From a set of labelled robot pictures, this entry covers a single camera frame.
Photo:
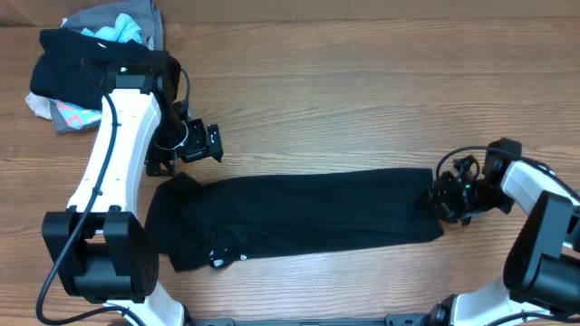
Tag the folded grey shirt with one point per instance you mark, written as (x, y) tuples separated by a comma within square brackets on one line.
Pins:
[(143, 12)]

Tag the black t-shirt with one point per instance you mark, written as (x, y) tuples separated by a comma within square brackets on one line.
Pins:
[(244, 218)]

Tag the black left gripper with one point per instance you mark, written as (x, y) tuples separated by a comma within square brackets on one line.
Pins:
[(198, 148)]

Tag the white folded garment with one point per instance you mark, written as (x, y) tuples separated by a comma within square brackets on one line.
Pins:
[(39, 105)]

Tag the light blue garment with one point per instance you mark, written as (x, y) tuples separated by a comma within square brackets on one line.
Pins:
[(125, 29)]

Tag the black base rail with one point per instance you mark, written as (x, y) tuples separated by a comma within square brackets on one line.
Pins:
[(388, 320)]

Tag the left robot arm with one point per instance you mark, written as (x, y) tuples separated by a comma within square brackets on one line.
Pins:
[(100, 251)]

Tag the blue garment with red print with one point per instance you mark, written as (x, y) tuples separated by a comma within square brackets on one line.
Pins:
[(76, 117)]

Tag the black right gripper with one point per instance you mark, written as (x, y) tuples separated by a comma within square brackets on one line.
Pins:
[(439, 190)]

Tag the folded black shirt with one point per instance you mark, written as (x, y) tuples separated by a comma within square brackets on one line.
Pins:
[(59, 74)]

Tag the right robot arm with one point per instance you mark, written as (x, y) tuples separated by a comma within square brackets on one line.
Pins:
[(540, 278)]

